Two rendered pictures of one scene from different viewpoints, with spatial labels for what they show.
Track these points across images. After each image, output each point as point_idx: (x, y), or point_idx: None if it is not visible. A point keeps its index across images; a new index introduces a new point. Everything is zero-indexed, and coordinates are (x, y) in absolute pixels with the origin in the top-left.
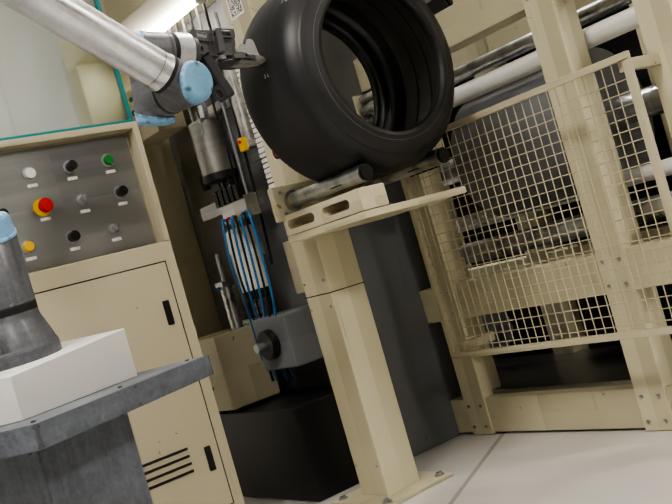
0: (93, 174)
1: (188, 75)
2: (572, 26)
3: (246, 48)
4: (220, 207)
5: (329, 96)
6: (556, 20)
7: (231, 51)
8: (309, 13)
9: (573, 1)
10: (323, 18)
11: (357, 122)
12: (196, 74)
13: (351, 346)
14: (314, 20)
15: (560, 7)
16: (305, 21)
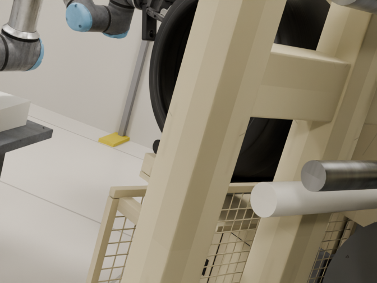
0: None
1: (68, 11)
2: (303, 159)
3: (166, 12)
4: None
5: (152, 74)
6: (287, 138)
7: (151, 9)
8: (174, 4)
9: (327, 133)
10: (178, 13)
11: (157, 106)
12: (73, 12)
13: (219, 277)
14: (173, 12)
15: (301, 127)
16: (169, 9)
